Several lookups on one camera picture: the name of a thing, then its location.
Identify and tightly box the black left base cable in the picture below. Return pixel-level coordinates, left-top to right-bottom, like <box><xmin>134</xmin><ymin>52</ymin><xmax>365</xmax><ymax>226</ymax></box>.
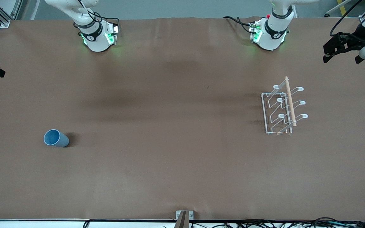
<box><xmin>223</xmin><ymin>16</ymin><xmax>256</xmax><ymax>34</ymax></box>

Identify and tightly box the black base cable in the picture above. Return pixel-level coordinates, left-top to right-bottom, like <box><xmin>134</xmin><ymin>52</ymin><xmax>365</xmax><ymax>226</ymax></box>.
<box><xmin>78</xmin><ymin>0</ymin><xmax>120</xmax><ymax>27</ymax></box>
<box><xmin>223</xmin><ymin>16</ymin><xmax>256</xmax><ymax>34</ymax></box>

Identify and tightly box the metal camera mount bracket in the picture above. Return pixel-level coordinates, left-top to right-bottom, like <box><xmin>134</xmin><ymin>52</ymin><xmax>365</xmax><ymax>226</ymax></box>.
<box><xmin>176</xmin><ymin>210</ymin><xmax>194</xmax><ymax>228</ymax></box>

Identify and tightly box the black cable bundle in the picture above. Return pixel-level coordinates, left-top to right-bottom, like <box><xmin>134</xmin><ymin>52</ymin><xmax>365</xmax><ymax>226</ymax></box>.
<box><xmin>189</xmin><ymin>217</ymin><xmax>365</xmax><ymax>228</ymax></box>

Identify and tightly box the blue plastic cup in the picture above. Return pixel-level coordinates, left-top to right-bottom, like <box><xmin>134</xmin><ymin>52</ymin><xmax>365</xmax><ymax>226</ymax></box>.
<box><xmin>44</xmin><ymin>129</ymin><xmax>70</xmax><ymax>148</ymax></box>

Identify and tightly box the white wire cup holder rack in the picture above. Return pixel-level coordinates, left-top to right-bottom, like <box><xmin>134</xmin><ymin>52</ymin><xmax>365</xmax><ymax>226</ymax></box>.
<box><xmin>261</xmin><ymin>76</ymin><xmax>309</xmax><ymax>136</ymax></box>

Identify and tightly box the black right base cable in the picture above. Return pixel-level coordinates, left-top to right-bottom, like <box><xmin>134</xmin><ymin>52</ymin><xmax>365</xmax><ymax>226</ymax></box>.
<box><xmin>78</xmin><ymin>0</ymin><xmax>120</xmax><ymax>27</ymax></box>

